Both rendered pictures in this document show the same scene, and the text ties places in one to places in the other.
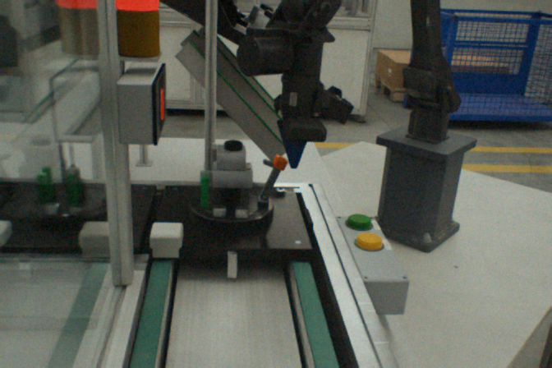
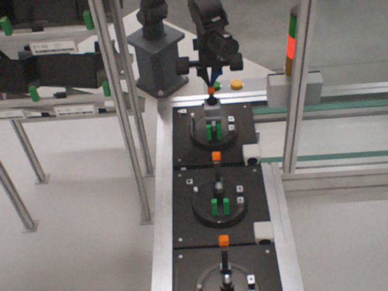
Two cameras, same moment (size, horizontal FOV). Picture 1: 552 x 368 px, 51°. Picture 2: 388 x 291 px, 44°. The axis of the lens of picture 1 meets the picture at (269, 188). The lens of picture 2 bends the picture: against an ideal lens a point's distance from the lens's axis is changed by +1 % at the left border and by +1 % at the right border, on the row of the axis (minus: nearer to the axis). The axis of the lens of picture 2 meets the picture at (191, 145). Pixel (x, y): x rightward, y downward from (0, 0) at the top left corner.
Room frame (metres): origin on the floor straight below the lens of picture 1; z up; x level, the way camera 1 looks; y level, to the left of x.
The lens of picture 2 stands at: (0.79, 1.04, 1.94)
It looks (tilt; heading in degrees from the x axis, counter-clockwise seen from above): 46 degrees down; 279
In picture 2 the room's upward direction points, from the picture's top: 6 degrees counter-clockwise
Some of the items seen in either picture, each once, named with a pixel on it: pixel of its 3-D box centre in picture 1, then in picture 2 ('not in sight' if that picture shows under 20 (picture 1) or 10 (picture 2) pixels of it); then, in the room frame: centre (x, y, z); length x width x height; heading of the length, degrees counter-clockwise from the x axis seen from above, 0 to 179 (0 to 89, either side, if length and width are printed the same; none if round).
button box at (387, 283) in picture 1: (366, 260); (236, 92); (0.80, -0.16, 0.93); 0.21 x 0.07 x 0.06; 6
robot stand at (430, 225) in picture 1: (419, 185); (158, 60); (1.07, -0.30, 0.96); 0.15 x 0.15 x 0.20; 51
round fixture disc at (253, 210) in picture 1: (231, 208); (213, 129); (0.86, 0.06, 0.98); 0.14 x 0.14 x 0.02
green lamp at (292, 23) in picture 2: not in sight; (301, 23); (0.66, 0.16, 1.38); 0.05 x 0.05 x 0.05
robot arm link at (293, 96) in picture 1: (299, 98); (208, 55); (0.88, -0.04, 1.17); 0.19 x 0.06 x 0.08; 6
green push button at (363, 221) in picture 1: (359, 223); (214, 86); (0.87, -0.15, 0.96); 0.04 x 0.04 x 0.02
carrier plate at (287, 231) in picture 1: (231, 218); (213, 134); (0.86, 0.06, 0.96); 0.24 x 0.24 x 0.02; 6
